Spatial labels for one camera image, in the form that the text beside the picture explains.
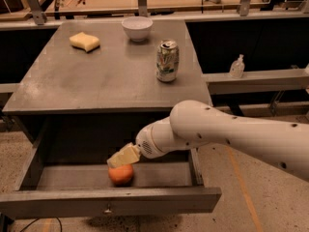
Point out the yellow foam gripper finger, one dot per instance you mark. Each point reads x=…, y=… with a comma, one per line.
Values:
x=129, y=154

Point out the orange fruit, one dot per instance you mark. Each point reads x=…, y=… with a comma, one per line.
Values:
x=121, y=175

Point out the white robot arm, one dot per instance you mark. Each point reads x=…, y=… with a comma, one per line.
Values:
x=192, y=124

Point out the grey open top drawer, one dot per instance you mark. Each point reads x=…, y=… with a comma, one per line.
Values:
x=66, y=174

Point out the grey cabinet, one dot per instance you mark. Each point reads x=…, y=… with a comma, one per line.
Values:
x=116, y=78

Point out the crushed soda can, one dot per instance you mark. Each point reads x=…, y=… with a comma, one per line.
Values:
x=167, y=60

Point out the yellow sponge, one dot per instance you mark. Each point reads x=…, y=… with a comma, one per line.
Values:
x=84, y=41

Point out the white bowl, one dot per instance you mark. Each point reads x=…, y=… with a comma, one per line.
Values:
x=137, y=28

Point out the clear sanitizer bottle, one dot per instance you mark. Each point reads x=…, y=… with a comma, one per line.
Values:
x=237, y=68

